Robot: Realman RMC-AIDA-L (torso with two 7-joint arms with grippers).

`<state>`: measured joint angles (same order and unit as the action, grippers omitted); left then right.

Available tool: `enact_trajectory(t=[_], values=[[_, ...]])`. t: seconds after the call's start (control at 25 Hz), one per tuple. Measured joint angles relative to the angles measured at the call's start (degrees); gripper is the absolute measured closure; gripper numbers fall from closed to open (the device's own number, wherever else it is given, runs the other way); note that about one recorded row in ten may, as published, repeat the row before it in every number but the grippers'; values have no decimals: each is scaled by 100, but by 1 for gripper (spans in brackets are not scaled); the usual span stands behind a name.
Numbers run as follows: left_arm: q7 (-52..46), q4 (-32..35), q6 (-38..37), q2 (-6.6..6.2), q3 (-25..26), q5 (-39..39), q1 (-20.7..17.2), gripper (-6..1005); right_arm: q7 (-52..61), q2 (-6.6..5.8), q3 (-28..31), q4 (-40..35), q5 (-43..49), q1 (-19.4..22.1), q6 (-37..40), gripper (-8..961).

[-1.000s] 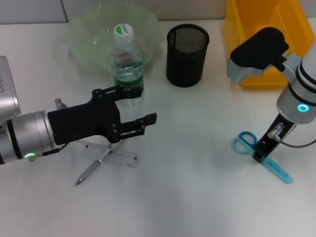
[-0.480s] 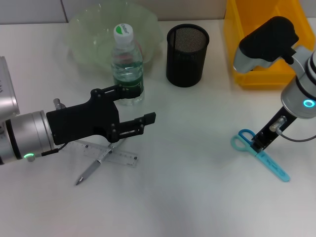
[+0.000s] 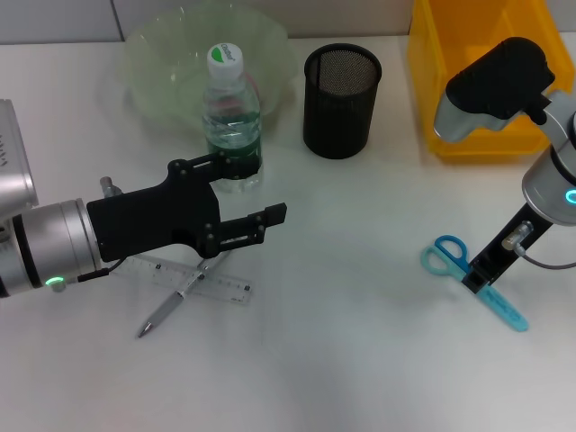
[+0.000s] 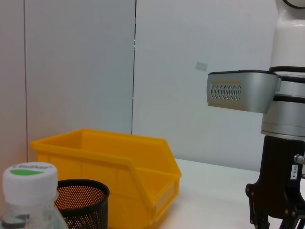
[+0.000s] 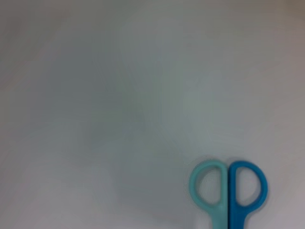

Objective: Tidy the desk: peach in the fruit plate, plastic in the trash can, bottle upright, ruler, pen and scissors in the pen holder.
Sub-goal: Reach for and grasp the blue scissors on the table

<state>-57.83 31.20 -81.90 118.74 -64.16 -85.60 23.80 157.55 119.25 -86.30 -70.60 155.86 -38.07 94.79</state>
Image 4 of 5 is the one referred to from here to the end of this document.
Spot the yellow plastic bin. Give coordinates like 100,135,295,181
30,128,183,226

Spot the small white wall sticker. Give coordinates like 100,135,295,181
195,61,209,72

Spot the black mesh pen holder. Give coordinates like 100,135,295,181
53,178,111,229

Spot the clear green-label water bottle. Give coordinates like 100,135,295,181
0,163,70,229

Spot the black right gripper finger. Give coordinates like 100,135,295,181
248,202,270,229
278,210,305,229

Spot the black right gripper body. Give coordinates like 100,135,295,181
246,135,305,219

